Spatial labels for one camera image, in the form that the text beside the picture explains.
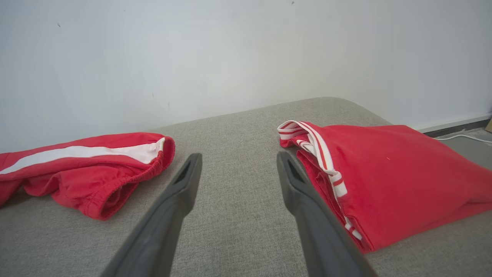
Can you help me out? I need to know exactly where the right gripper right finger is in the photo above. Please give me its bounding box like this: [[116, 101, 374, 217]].
[[277, 151, 379, 277]]

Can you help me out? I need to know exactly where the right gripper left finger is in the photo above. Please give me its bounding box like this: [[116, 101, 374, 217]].
[[101, 153, 203, 277]]

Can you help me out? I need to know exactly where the red Bulls 23 jersey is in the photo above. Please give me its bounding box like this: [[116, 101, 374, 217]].
[[278, 120, 492, 254]]

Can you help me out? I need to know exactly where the red shorts white side stripe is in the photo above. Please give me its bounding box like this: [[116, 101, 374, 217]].
[[0, 132, 176, 221]]

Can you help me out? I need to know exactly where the white floor cable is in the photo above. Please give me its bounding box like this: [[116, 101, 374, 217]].
[[436, 133, 492, 145]]

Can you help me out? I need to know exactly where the wall baseboard strip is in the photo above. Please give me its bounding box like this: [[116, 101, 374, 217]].
[[413, 113, 492, 138]]

